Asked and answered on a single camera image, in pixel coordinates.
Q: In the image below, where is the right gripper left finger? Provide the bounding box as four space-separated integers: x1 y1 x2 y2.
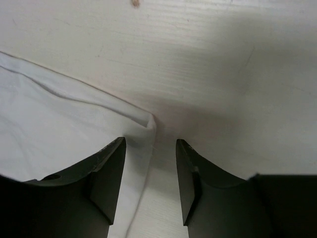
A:
0 137 126 238

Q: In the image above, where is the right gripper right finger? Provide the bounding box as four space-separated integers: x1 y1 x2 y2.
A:
176 139 317 238

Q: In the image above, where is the white skirt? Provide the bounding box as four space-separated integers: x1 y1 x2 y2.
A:
0 54 156 238

